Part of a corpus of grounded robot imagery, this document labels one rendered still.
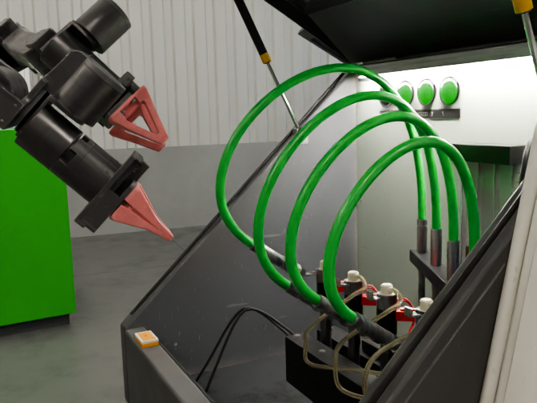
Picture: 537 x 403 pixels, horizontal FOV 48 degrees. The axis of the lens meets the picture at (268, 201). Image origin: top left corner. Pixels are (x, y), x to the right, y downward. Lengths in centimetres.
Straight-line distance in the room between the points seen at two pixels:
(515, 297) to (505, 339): 5
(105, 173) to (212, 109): 690
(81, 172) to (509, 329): 49
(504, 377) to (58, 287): 370
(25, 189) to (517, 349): 362
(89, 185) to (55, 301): 354
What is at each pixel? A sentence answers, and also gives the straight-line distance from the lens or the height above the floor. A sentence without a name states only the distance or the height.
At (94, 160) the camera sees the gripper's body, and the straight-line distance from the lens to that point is 70.
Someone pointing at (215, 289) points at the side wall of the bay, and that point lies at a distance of 125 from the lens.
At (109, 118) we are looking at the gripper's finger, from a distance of 84.
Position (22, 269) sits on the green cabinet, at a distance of 415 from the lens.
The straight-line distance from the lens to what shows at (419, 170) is 106.
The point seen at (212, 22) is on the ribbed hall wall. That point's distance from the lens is 767.
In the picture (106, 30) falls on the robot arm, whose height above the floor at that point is 147.
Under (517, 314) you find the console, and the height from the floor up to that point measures 113.
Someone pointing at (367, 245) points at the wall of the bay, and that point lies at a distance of 137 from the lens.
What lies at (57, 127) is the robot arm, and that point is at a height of 134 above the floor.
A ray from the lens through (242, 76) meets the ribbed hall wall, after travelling 768.
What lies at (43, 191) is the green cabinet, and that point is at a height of 91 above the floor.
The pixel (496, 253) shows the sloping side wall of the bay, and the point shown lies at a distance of 70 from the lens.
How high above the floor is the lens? 135
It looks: 8 degrees down
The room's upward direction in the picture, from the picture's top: 2 degrees counter-clockwise
